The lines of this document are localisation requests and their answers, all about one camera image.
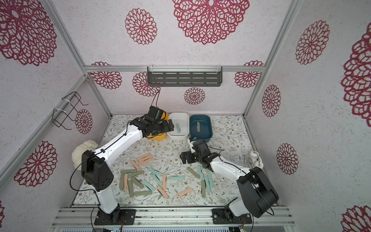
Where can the black wire wall rack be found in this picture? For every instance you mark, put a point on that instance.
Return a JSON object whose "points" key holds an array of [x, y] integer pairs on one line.
{"points": [[60, 115]]}

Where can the pink fruit knife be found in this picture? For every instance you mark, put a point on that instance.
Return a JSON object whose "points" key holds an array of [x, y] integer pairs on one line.
{"points": [[162, 192], [137, 167], [185, 192], [144, 157], [164, 181], [145, 161], [126, 181]]}

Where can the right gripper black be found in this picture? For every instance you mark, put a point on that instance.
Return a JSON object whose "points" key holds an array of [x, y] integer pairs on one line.
{"points": [[190, 156]]}

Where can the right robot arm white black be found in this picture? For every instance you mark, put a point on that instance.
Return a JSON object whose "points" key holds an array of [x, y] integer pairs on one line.
{"points": [[257, 194]]}

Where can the dark teal storage box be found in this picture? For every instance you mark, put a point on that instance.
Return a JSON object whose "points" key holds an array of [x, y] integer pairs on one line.
{"points": [[206, 132]]}

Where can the yellow plastic storage box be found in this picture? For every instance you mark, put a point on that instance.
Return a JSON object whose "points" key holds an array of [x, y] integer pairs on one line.
{"points": [[160, 136]]}

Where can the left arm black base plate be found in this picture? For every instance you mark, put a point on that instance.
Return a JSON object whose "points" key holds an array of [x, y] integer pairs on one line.
{"points": [[117, 217]]}

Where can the white twin-bell alarm clock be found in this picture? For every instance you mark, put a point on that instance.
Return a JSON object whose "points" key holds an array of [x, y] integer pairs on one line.
{"points": [[253, 160]]}

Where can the aluminium front rail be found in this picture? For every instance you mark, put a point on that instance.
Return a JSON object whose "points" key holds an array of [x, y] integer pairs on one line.
{"points": [[181, 216]]}

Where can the grey wall shelf rack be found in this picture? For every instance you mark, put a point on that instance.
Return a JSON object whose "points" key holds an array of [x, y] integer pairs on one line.
{"points": [[185, 77]]}

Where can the white plastic storage box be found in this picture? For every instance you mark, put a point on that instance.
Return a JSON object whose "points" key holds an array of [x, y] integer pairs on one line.
{"points": [[183, 120]]}

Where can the floral patterned table mat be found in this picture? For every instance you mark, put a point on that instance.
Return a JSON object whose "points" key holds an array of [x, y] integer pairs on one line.
{"points": [[230, 139]]}

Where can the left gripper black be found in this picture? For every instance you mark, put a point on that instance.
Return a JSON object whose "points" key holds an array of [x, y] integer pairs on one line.
{"points": [[166, 128]]}

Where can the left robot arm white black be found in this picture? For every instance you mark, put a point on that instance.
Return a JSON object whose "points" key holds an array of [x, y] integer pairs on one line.
{"points": [[96, 165]]}

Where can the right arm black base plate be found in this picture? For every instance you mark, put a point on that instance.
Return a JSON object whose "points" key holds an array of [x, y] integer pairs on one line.
{"points": [[224, 216]]}

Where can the mint fruit knife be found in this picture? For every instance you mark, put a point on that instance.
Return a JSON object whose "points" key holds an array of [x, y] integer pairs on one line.
{"points": [[149, 185], [176, 177], [199, 169], [178, 128], [207, 183], [210, 180], [153, 171], [156, 179]]}

